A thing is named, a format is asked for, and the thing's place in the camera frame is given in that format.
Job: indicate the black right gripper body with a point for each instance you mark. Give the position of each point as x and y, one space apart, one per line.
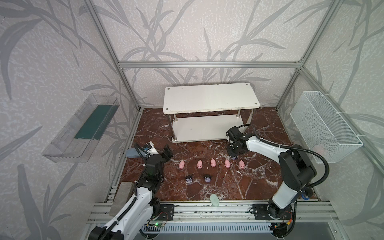
232 147

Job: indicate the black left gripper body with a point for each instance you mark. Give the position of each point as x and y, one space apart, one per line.
164 154

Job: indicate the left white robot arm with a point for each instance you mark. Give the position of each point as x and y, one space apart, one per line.
143 205

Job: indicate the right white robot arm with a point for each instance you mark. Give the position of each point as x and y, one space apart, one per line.
296 167

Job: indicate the white two-tier shelf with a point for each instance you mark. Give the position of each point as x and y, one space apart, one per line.
204 99

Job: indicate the pink pig toy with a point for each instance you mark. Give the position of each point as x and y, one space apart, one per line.
200 164
241 164
181 165
227 164
213 163

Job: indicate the blue fabric glasses case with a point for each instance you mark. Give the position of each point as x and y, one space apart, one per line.
133 153

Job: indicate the dark cartoon figure toy left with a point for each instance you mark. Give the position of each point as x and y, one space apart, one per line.
189 179

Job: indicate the dark cartoon figure toy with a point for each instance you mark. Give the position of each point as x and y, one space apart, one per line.
207 178
189 179

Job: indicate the dark cartoon figure toy right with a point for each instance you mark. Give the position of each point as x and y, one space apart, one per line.
207 178

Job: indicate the pale green oval object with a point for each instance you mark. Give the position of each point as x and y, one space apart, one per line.
214 200

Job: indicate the pink toy in basket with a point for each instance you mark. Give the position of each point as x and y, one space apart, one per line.
321 150

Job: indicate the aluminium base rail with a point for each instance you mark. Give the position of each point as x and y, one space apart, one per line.
239 211

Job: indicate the clear plastic wall bin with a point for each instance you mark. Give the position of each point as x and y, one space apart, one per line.
78 139

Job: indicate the white wire mesh basket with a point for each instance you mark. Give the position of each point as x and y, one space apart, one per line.
320 123

